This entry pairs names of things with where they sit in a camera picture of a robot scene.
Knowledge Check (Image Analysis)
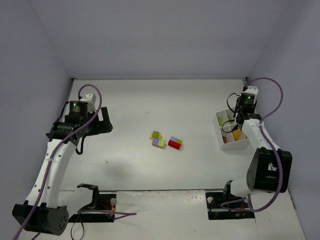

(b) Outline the purple cable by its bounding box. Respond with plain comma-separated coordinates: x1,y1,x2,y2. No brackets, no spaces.
219,77,284,213
12,84,103,240

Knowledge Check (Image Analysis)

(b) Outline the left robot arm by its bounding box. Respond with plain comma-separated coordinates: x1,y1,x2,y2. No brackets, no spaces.
12,100,113,240

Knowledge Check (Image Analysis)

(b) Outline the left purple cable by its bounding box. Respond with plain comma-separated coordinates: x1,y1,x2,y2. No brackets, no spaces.
12,84,103,240

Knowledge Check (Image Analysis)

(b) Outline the brown lego brick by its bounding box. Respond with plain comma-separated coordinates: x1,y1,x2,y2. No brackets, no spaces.
222,136,228,144

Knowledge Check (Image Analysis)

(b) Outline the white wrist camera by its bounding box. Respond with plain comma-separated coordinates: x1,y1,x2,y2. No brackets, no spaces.
79,93,97,114
242,85,259,97

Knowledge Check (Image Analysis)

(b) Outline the yellow long lego brick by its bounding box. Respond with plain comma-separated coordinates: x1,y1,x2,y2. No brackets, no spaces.
232,128,242,141

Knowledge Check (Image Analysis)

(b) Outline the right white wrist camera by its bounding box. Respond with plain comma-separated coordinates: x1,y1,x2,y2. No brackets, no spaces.
242,85,259,97

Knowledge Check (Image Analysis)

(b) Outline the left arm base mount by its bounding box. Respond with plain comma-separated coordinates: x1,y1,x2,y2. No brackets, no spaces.
68,183,139,240

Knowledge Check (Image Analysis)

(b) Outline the pale green square lego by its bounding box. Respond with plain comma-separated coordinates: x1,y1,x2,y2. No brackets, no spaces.
157,139,166,148

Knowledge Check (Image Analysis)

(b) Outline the red long lego brick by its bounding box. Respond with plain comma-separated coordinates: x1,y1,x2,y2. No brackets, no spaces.
168,140,182,150

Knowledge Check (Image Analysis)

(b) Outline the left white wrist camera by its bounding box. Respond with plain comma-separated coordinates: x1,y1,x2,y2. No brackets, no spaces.
79,93,97,114

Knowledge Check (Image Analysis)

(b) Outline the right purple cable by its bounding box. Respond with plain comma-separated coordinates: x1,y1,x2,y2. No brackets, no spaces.
219,77,284,213

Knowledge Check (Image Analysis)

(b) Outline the white divided container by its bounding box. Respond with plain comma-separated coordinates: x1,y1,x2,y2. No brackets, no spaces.
213,109,249,151

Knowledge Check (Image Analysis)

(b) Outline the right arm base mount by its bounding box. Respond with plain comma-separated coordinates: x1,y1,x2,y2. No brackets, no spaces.
205,191,255,221

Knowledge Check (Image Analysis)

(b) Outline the tan lego brick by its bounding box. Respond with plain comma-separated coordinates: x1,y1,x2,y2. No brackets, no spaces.
149,134,163,140

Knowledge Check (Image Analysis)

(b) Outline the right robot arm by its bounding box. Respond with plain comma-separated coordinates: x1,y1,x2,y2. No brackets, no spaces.
223,91,293,201

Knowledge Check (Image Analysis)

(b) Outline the light green lego brick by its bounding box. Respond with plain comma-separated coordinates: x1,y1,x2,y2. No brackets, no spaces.
217,117,226,127

